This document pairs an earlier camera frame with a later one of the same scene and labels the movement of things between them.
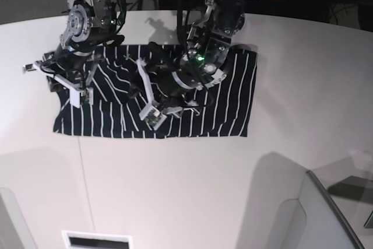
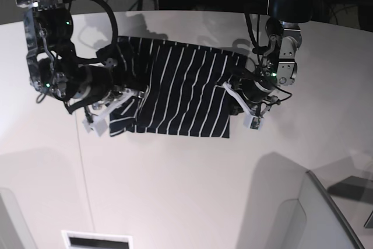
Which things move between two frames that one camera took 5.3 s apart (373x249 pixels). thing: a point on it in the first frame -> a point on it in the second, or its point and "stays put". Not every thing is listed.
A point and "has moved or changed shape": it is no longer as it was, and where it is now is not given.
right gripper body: x=145 y=84 -> x=256 y=91
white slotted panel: x=74 y=239 stays put
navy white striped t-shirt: x=113 y=111 has moved or changed shape
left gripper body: x=64 y=72 -> x=118 y=94
